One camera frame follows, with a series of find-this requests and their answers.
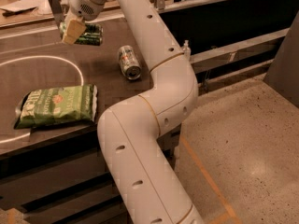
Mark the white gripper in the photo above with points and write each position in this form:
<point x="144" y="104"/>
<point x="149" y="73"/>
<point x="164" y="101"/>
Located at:
<point x="83" y="7"/>

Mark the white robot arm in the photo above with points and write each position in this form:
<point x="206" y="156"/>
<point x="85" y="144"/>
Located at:
<point x="128" y="131"/>

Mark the white green soda can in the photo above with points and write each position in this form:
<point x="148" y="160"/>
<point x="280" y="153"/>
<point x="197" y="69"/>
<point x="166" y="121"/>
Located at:
<point x="129" y="63"/>

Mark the white paper sheet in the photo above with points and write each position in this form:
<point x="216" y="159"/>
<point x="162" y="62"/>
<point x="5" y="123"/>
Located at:
<point x="23" y="5"/>

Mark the green chip bag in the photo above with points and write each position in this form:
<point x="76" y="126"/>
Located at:
<point x="55" y="106"/>

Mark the right clear sanitizer bottle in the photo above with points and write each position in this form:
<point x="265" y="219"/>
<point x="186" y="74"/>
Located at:
<point x="186" y="49"/>

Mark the grey table with slats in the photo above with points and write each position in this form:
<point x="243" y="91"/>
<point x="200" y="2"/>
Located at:
<point x="57" y="174"/>

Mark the grey metal bracket left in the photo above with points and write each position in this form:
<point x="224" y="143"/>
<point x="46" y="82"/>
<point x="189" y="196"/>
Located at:
<point x="57" y="12"/>

